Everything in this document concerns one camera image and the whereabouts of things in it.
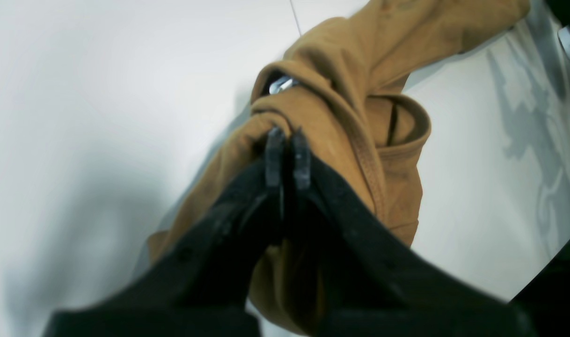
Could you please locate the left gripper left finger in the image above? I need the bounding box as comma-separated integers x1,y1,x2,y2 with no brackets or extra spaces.
44,128,285,337

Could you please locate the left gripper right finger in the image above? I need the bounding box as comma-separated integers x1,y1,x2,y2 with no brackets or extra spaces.
287,133,538,337

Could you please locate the tan brown t-shirt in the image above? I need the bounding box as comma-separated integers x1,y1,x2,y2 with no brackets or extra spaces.
148,0,530,337

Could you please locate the white garment label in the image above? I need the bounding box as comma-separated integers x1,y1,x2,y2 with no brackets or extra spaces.
268,75,299,95

